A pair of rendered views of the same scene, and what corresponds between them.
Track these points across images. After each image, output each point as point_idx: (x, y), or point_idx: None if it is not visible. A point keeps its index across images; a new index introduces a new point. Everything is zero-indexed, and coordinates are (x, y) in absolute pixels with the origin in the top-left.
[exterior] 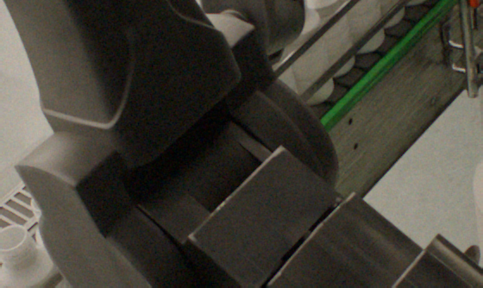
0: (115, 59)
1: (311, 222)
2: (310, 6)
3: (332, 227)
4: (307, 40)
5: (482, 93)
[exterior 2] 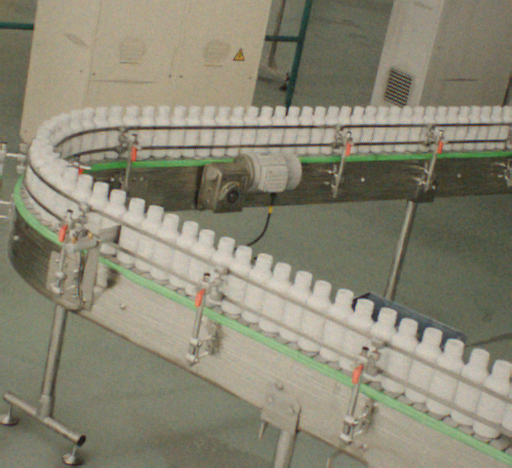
0: None
1: None
2: (463, 364)
3: None
4: (489, 373)
5: (288, 466)
